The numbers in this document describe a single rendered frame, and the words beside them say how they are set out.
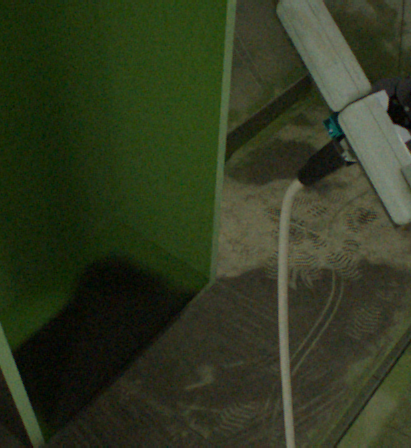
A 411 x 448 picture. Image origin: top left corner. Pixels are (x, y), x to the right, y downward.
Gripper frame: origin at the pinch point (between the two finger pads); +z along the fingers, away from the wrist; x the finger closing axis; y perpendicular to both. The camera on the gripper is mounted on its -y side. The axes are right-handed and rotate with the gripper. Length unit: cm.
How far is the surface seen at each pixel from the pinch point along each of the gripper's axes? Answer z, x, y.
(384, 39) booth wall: -145, 45, 150
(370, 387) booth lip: -34, -58, 99
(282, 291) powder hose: 2.4, -15.5, 36.3
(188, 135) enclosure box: -4, 21, 56
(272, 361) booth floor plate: -17, -40, 116
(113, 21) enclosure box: 1, 48, 50
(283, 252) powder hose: 0.8, -9.5, 31.5
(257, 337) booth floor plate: -19, -33, 123
